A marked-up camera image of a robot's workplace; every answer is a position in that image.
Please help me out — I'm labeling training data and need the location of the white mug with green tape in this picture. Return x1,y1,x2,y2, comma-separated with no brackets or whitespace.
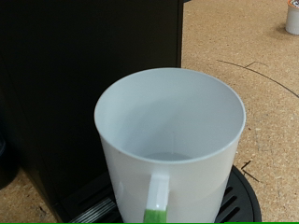
93,67,247,224

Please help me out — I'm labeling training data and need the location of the black Keurig coffee machine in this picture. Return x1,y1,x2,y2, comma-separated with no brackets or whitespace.
0,0,263,224

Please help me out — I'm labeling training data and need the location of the white coffee pod orange lid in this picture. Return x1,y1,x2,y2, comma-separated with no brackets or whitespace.
284,0,299,35

